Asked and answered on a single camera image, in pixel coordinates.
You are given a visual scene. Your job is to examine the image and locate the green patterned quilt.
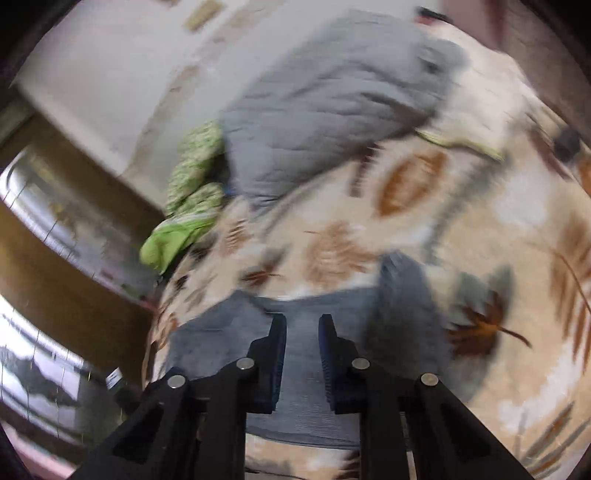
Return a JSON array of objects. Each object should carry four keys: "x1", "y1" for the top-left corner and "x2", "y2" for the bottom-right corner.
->
[{"x1": 140, "y1": 121, "x2": 227, "y2": 271}]

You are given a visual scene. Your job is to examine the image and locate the beige double light switch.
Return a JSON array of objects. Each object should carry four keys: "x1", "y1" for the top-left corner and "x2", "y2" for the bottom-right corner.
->
[{"x1": 185, "y1": 0, "x2": 220, "y2": 31}]

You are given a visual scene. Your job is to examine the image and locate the grey quilted pillow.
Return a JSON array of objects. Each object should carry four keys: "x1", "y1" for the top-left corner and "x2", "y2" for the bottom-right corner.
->
[{"x1": 217, "y1": 9, "x2": 469, "y2": 213}]

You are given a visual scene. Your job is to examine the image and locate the leaf print blanket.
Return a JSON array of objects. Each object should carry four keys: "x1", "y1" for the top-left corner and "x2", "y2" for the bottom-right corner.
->
[{"x1": 143, "y1": 23, "x2": 591, "y2": 480}]

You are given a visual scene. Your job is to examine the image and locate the white cloth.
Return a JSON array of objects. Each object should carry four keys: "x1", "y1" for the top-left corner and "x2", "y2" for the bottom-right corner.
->
[{"x1": 416, "y1": 28, "x2": 541, "y2": 162}]

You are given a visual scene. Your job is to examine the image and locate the grey denim pants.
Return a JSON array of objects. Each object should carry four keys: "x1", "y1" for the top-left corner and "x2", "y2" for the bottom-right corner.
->
[{"x1": 166, "y1": 251, "x2": 455, "y2": 450}]

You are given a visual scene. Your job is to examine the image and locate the wooden door with glass panel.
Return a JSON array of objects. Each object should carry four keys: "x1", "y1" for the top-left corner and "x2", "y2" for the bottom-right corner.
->
[{"x1": 0, "y1": 106, "x2": 162, "y2": 462}]

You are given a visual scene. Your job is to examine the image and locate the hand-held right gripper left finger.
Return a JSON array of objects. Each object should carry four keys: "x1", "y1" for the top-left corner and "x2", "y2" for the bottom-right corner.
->
[{"x1": 69, "y1": 313, "x2": 288, "y2": 480}]

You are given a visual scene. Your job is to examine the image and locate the small black object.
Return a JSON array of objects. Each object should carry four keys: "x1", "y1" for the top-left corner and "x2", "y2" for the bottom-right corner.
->
[{"x1": 554, "y1": 129, "x2": 581, "y2": 158}]

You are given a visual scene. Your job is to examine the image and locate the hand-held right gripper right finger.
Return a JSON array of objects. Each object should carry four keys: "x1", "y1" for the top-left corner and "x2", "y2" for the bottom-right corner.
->
[{"x1": 318, "y1": 314, "x2": 536, "y2": 480}]

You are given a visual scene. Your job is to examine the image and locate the brown headboard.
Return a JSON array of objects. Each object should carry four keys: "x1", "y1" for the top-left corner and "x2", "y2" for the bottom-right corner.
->
[{"x1": 489, "y1": 0, "x2": 591, "y2": 121}]

